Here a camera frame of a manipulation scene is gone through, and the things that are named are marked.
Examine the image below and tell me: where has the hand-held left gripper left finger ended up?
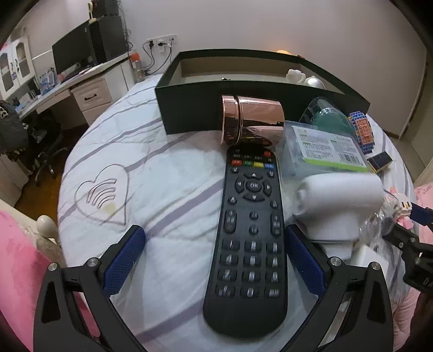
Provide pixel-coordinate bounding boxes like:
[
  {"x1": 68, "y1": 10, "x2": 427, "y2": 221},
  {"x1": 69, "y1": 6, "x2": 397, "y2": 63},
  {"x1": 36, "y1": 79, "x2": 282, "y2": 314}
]
[{"x1": 33, "y1": 224, "x2": 147, "y2": 352}]

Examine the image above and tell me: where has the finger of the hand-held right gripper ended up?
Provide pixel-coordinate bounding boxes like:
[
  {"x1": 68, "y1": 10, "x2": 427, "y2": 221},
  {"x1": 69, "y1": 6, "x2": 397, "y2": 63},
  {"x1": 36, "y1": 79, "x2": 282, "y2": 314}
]
[
  {"x1": 410, "y1": 201, "x2": 433, "y2": 227},
  {"x1": 382, "y1": 223, "x2": 433, "y2": 263}
]

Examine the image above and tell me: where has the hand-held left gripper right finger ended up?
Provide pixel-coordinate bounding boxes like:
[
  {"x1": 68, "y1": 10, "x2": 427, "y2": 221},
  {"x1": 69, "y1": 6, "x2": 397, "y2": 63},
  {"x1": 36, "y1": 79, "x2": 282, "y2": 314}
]
[{"x1": 285, "y1": 223, "x2": 396, "y2": 352}]

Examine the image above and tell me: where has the black remote control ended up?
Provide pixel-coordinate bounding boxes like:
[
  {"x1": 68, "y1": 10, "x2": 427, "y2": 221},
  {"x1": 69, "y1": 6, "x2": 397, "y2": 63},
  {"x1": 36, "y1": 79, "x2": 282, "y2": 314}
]
[{"x1": 203, "y1": 145, "x2": 289, "y2": 337}]

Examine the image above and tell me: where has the white plug adapter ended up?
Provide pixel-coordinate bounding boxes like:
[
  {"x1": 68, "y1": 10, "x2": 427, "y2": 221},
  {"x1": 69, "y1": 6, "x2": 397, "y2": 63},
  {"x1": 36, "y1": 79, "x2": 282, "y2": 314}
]
[{"x1": 293, "y1": 172, "x2": 384, "y2": 261}]

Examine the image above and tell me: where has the clear plastic case green label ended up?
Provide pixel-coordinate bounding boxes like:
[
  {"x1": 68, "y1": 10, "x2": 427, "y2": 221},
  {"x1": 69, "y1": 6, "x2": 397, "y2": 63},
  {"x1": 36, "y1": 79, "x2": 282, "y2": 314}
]
[{"x1": 280, "y1": 122, "x2": 371, "y2": 180}]

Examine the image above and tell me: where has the rose gold metal jar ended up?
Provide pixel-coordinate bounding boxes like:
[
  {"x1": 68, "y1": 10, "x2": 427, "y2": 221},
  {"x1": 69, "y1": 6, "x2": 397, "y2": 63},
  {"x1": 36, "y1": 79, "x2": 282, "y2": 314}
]
[{"x1": 220, "y1": 95, "x2": 285, "y2": 147}]

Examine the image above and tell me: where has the dark green cardboard box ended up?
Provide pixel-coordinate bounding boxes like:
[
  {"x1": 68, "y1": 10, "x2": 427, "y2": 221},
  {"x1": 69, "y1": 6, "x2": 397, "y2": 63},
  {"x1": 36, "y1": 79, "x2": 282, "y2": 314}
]
[{"x1": 155, "y1": 50, "x2": 371, "y2": 136}]

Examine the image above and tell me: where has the white charger block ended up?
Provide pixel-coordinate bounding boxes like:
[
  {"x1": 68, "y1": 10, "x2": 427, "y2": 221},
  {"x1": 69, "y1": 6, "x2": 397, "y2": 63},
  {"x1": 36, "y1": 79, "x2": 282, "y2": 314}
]
[{"x1": 350, "y1": 244, "x2": 381, "y2": 269}]

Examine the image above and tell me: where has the small dark blue box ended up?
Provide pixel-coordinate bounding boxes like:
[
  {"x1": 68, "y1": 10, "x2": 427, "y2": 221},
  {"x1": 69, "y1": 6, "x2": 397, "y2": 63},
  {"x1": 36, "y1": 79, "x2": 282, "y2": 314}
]
[{"x1": 367, "y1": 152, "x2": 393, "y2": 174}]

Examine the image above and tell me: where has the cream bedpost knob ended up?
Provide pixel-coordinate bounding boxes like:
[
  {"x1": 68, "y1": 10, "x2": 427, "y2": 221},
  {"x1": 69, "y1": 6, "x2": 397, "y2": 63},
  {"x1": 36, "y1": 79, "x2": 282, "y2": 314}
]
[{"x1": 37, "y1": 215, "x2": 58, "y2": 242}]

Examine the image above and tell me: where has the colourful building block toy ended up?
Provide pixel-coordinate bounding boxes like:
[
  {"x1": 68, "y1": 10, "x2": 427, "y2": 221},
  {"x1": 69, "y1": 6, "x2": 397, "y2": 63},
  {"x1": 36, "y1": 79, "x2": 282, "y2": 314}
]
[{"x1": 348, "y1": 111, "x2": 377, "y2": 154}]

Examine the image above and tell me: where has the pink blanket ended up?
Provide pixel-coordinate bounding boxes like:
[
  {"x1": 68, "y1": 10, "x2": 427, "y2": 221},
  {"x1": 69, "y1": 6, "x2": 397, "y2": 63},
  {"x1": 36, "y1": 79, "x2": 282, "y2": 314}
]
[{"x1": 0, "y1": 210, "x2": 102, "y2": 352}]

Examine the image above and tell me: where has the clear teal plastic container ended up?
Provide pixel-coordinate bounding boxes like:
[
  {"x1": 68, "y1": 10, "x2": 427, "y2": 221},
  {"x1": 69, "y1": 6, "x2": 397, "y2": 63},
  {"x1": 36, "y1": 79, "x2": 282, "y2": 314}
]
[{"x1": 298, "y1": 96, "x2": 356, "y2": 136}]

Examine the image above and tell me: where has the black office chair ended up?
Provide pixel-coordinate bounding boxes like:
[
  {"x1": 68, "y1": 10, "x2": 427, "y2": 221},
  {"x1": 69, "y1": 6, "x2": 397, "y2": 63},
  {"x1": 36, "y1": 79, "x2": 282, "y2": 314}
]
[{"x1": 20, "y1": 112, "x2": 68, "y2": 187}]

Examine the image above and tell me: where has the white drawer unit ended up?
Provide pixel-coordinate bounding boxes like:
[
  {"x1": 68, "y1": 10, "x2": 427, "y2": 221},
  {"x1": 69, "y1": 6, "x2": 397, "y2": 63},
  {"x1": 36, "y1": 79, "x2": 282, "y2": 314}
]
[{"x1": 72, "y1": 76, "x2": 114, "y2": 126}]

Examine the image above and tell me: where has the dark clothing bundle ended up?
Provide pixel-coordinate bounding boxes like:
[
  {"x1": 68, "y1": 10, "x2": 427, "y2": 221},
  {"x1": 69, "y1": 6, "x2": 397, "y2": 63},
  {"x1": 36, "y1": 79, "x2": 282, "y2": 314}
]
[{"x1": 0, "y1": 100, "x2": 30, "y2": 159}]

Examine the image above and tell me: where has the white desk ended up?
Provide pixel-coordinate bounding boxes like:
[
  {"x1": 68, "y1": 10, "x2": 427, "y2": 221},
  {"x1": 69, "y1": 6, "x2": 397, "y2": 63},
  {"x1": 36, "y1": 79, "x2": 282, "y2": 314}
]
[{"x1": 18, "y1": 52, "x2": 136, "y2": 119}]

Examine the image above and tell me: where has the white ceramic figurine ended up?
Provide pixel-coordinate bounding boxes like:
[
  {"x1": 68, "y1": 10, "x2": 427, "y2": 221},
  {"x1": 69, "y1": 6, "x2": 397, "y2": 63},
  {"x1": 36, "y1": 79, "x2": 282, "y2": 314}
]
[{"x1": 286, "y1": 69, "x2": 308, "y2": 84}]

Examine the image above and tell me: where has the clear bottle orange cap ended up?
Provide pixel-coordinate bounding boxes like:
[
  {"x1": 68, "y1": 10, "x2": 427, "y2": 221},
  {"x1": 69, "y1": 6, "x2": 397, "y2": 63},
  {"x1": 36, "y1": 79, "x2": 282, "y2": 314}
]
[{"x1": 130, "y1": 52, "x2": 146, "y2": 83}]

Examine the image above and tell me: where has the blue box on desk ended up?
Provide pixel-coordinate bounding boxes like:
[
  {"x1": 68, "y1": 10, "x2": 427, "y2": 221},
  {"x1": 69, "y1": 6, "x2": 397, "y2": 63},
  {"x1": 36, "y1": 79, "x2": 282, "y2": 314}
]
[{"x1": 38, "y1": 68, "x2": 56, "y2": 95}]

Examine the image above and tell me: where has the black computer monitor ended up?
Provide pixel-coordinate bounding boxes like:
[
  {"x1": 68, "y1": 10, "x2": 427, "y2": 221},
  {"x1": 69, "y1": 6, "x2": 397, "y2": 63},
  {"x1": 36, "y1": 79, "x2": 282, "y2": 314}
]
[{"x1": 51, "y1": 25, "x2": 97, "y2": 76}]

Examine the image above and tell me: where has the white glass door cabinet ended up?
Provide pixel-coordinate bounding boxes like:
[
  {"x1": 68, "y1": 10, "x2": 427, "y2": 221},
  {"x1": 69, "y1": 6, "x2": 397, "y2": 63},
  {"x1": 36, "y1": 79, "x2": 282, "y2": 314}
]
[{"x1": 0, "y1": 35, "x2": 36, "y2": 99}]

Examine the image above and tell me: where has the small black box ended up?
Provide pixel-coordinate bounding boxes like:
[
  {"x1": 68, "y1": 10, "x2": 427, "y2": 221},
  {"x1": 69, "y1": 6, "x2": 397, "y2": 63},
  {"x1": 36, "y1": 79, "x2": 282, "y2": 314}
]
[{"x1": 92, "y1": 0, "x2": 120, "y2": 18}]

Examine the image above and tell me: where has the black power cable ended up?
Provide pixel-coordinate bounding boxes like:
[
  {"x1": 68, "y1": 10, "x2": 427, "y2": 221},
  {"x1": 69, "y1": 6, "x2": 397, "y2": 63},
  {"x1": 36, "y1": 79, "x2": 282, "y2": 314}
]
[{"x1": 142, "y1": 42, "x2": 170, "y2": 73}]

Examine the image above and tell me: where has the white wall outlet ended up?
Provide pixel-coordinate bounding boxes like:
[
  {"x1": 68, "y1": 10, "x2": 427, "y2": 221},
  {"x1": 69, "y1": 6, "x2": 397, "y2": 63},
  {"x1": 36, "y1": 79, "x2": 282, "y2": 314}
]
[{"x1": 146, "y1": 34, "x2": 178, "y2": 48}]

